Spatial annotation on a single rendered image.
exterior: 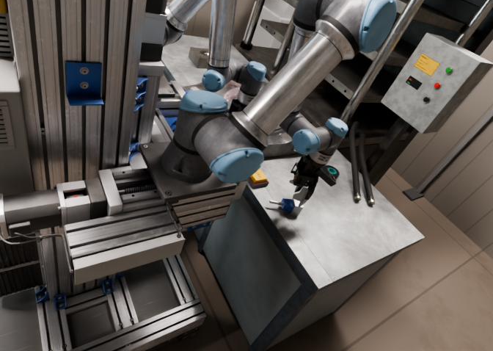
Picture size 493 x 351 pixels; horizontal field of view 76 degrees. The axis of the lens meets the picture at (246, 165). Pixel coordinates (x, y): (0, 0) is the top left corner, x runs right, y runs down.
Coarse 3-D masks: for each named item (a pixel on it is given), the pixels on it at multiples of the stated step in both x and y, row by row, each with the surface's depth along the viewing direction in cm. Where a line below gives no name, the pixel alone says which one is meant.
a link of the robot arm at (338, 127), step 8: (328, 120) 101; (336, 120) 102; (328, 128) 100; (336, 128) 99; (344, 128) 100; (336, 136) 100; (344, 136) 101; (336, 144) 102; (320, 152) 105; (328, 152) 104
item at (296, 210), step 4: (272, 200) 123; (284, 200) 124; (288, 200) 125; (292, 200) 126; (296, 200) 125; (280, 204) 124; (284, 204) 123; (288, 204) 123; (292, 204) 124; (296, 204) 123; (284, 208) 123; (288, 208) 123; (292, 208) 123; (296, 208) 123; (300, 208) 123; (292, 212) 125; (296, 212) 125
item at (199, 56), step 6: (192, 48) 201; (198, 48) 204; (204, 48) 208; (192, 54) 201; (198, 54) 197; (204, 54) 205; (192, 60) 202; (198, 60) 195; (204, 60) 197; (198, 66) 198; (204, 66) 200
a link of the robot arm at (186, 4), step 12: (180, 0) 109; (192, 0) 108; (204, 0) 108; (168, 12) 112; (180, 12) 111; (192, 12) 112; (168, 24) 114; (180, 24) 115; (168, 36) 115; (180, 36) 125
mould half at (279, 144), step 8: (272, 136) 150; (280, 136) 152; (288, 136) 152; (272, 144) 144; (280, 144) 147; (288, 144) 151; (264, 152) 145; (272, 152) 149; (280, 152) 152; (288, 152) 156; (296, 152) 159
